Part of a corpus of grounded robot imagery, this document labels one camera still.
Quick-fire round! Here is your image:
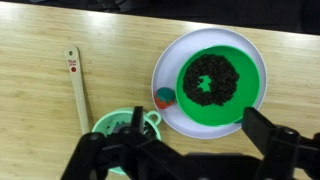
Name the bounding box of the white round plate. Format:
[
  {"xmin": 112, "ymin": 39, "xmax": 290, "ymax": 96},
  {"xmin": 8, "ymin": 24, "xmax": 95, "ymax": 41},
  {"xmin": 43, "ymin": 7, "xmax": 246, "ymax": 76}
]
[{"xmin": 151, "ymin": 27, "xmax": 268, "ymax": 140}]

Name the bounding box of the red toy strawberry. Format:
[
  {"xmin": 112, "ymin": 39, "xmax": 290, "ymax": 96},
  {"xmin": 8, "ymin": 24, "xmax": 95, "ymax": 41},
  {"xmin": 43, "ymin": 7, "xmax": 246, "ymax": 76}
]
[{"xmin": 153, "ymin": 87, "xmax": 177, "ymax": 110}]

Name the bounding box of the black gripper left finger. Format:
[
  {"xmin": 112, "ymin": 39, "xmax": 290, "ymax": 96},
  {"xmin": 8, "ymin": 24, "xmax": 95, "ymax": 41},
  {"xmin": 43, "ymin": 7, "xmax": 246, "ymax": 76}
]
[{"xmin": 59, "ymin": 105, "xmax": 188, "ymax": 180}]

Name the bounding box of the light green pot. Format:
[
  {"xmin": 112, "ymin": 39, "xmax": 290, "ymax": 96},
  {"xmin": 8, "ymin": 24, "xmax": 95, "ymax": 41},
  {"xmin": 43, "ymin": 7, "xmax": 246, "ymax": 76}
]
[{"xmin": 91, "ymin": 107, "xmax": 163, "ymax": 176}]

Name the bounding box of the bright green bowl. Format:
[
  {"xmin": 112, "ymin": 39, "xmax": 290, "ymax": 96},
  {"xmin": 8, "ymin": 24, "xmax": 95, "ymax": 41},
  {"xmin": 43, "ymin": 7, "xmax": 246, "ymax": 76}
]
[{"xmin": 175, "ymin": 44, "xmax": 261, "ymax": 128}]

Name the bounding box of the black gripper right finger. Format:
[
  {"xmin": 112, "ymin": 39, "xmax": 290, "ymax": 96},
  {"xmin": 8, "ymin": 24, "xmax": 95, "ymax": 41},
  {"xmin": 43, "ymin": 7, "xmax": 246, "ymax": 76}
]
[{"xmin": 241, "ymin": 106, "xmax": 320, "ymax": 180}]

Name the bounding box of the cream wooden spoon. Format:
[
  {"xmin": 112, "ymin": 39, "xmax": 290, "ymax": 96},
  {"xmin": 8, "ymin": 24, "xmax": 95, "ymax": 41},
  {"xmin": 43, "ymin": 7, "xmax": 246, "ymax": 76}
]
[{"xmin": 63, "ymin": 44, "xmax": 91, "ymax": 135}]

